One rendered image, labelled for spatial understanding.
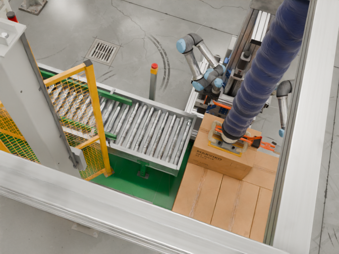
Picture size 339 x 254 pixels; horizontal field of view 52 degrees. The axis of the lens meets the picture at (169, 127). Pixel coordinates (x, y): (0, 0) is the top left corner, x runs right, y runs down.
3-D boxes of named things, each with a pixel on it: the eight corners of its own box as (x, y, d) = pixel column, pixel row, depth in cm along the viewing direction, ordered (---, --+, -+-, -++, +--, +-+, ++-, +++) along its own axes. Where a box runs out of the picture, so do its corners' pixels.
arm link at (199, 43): (192, 32, 335) (223, 73, 337) (184, 37, 331) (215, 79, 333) (197, 26, 324) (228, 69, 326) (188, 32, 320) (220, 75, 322)
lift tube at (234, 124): (219, 135, 323) (253, 67, 231) (224, 116, 333) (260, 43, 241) (241, 143, 321) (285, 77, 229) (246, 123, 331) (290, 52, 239)
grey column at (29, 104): (71, 228, 384) (-69, 52, 119) (82, 203, 398) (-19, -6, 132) (96, 238, 382) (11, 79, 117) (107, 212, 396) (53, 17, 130)
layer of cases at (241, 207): (167, 223, 382) (170, 214, 346) (192, 145, 428) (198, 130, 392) (273, 261, 374) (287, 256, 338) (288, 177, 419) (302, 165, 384)
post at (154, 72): (147, 115, 457) (150, 69, 369) (149, 111, 461) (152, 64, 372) (152, 116, 457) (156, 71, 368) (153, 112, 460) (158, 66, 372)
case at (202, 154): (187, 161, 374) (193, 145, 339) (199, 129, 392) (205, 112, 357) (241, 180, 370) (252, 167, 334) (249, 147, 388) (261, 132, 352)
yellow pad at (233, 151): (207, 145, 340) (208, 143, 336) (210, 136, 345) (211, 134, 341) (240, 157, 338) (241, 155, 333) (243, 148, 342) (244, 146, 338)
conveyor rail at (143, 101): (10, 65, 426) (5, 55, 409) (12, 62, 428) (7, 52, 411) (191, 126, 410) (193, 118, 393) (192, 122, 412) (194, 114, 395)
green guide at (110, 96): (2, 62, 409) (0, 58, 401) (7, 56, 413) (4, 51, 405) (131, 106, 398) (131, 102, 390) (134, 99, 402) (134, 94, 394)
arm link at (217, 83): (218, 75, 320) (225, 81, 317) (216, 82, 329) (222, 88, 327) (212, 80, 317) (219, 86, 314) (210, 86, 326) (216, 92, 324)
